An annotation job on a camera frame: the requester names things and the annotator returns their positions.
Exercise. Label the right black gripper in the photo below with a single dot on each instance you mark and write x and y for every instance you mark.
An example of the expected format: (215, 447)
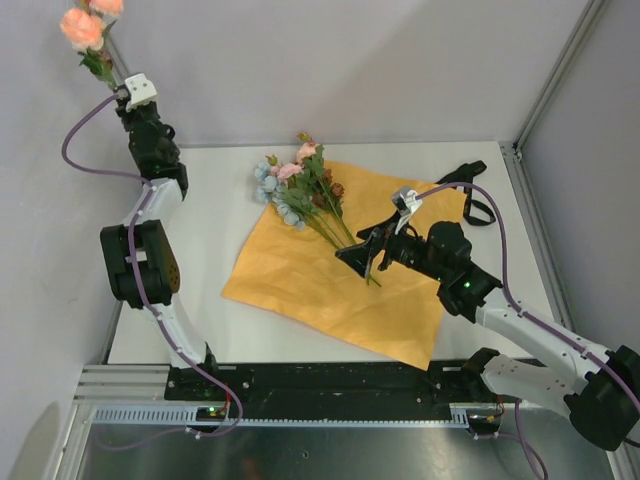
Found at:
(388, 232)

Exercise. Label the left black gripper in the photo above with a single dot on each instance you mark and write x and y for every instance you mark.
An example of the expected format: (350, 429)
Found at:
(127, 115)

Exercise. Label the artificial flower bunch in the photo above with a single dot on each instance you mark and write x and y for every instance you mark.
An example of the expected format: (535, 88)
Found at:
(304, 192)

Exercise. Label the orange wrapping paper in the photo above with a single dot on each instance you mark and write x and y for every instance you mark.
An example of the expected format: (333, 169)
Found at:
(295, 273)

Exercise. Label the black ribbon gold lettering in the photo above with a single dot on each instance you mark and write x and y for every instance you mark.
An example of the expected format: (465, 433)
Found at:
(475, 212)

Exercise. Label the peach rose stem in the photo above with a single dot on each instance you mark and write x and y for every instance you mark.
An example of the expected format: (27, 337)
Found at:
(87, 28)

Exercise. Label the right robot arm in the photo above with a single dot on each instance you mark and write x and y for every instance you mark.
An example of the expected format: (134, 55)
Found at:
(594, 387)

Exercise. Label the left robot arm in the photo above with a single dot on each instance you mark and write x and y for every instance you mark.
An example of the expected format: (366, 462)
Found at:
(142, 269)

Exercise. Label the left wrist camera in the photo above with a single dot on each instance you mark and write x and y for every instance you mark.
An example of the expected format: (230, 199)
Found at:
(136, 91)

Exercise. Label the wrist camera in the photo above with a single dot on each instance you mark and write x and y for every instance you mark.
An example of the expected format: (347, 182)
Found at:
(407, 203)
(136, 91)

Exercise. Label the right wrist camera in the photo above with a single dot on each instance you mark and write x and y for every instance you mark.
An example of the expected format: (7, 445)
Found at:
(407, 203)

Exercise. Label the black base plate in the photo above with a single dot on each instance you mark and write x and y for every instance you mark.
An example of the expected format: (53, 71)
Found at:
(331, 387)

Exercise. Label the grey slotted cable duct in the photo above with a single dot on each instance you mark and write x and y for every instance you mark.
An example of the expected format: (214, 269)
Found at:
(452, 415)

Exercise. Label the right aluminium frame post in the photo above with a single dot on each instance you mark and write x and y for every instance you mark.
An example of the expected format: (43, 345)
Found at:
(577, 40)

